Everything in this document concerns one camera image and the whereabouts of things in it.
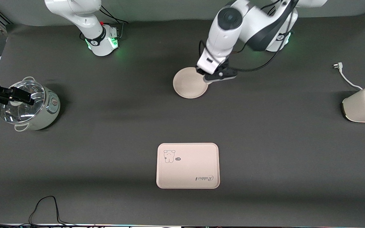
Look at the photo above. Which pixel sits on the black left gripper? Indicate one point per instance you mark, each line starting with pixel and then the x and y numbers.
pixel 200 71

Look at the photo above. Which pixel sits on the beige round plate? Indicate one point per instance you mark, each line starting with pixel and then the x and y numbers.
pixel 188 85

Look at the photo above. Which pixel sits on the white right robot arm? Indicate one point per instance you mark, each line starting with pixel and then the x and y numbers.
pixel 97 34

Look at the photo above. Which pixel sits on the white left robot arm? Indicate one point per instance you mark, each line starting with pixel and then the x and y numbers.
pixel 227 34

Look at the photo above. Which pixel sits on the beige rabbit print tray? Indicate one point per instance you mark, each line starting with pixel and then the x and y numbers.
pixel 188 171

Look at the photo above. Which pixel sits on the glass pot lid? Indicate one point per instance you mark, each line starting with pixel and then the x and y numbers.
pixel 24 114

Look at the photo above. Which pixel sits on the pale green electric pot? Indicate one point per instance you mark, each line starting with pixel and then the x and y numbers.
pixel 48 117

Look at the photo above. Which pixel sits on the dark grey table cloth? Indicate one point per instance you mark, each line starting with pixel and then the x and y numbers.
pixel 106 142

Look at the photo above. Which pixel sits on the cream toaster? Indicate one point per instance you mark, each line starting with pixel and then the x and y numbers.
pixel 363 107

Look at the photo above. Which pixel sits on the aluminium frame rail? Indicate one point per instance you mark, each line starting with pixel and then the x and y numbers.
pixel 3 19

